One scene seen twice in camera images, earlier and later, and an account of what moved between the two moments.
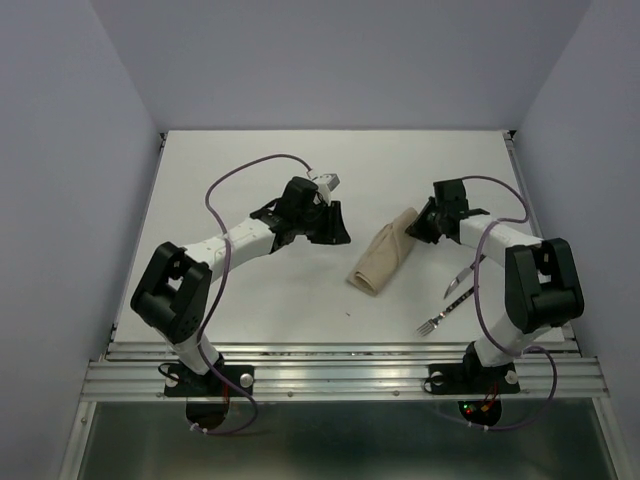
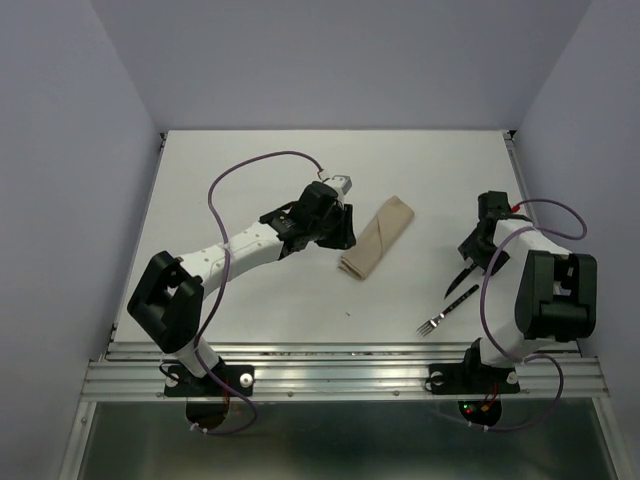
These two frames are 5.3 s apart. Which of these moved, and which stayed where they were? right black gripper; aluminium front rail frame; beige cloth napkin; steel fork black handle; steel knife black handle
Moved: beige cloth napkin; right black gripper
Stayed: steel knife black handle; aluminium front rail frame; steel fork black handle
